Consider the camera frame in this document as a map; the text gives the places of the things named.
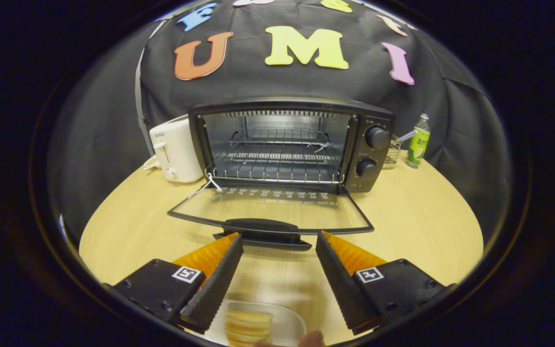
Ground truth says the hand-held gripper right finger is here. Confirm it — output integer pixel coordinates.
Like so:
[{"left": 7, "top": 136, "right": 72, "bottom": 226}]
[{"left": 316, "top": 230, "right": 457, "bottom": 335}]

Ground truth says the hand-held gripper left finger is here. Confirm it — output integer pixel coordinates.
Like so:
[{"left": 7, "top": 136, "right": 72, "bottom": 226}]
[{"left": 103, "top": 232, "right": 244, "bottom": 334}]

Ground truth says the golden bread roll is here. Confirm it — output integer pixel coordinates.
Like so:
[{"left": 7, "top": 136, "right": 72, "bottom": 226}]
[{"left": 225, "top": 310, "right": 273, "bottom": 347}]

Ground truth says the black toaster oven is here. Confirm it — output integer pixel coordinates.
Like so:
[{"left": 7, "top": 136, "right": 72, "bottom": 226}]
[{"left": 167, "top": 98, "right": 395, "bottom": 251}]

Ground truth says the white bread toaster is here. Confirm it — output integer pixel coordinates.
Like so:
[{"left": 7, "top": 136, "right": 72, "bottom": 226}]
[{"left": 149, "top": 116, "right": 206, "bottom": 184}]

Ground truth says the white square plate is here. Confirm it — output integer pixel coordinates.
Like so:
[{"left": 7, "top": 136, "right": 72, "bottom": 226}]
[{"left": 204, "top": 300, "right": 307, "bottom": 347}]

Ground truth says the green drink bottle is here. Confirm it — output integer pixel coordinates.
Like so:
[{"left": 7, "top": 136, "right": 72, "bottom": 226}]
[{"left": 405, "top": 113, "right": 431, "bottom": 169}]

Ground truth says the black backdrop cloth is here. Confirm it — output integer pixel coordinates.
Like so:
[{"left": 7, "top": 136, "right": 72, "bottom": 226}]
[{"left": 46, "top": 0, "right": 514, "bottom": 241}]

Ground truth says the small wire basket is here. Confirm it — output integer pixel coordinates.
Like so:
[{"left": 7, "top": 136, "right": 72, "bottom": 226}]
[{"left": 383, "top": 137, "right": 403, "bottom": 169}]

